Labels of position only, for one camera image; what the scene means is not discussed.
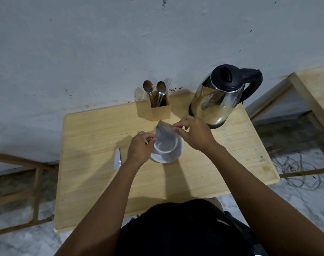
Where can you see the person's left hand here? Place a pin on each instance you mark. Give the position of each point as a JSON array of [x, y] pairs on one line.
[[139, 149]]

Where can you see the person's right hand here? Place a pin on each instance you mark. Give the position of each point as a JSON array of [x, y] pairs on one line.
[[198, 134]]

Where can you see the person's left thumb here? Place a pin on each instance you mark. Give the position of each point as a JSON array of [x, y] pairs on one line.
[[152, 139]]

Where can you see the person's right thumb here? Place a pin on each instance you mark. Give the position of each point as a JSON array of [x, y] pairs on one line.
[[179, 127]]

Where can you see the silver foil pouch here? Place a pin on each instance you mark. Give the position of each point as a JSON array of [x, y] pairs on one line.
[[164, 133]]

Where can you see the person's left forearm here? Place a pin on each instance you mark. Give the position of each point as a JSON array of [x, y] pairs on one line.
[[100, 210]]

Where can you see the person's right forearm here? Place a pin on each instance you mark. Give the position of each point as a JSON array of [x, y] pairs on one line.
[[263, 199]]

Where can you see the white cup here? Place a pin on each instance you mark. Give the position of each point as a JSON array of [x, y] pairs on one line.
[[166, 151]]

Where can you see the white saucer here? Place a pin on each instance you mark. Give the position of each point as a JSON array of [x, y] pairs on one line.
[[178, 153]]

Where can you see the wooden cutlery holder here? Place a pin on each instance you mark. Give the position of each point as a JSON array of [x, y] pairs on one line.
[[154, 111]]

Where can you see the small silver foil sachet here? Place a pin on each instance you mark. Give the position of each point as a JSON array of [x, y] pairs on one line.
[[117, 159]]

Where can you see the metal spoon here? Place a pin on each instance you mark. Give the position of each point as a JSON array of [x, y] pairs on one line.
[[148, 86], [161, 89]]

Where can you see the steel electric kettle black lid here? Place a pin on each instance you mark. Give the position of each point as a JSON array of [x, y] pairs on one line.
[[218, 101]]

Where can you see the metal fork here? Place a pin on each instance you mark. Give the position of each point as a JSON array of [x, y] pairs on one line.
[[167, 82]]

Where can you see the person's black clothing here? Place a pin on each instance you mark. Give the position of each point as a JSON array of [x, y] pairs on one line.
[[183, 229]]

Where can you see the light wooden side table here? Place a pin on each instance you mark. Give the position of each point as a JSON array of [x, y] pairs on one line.
[[311, 90]]

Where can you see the wooden frame rack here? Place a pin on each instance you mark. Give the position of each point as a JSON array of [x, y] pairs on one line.
[[36, 189]]

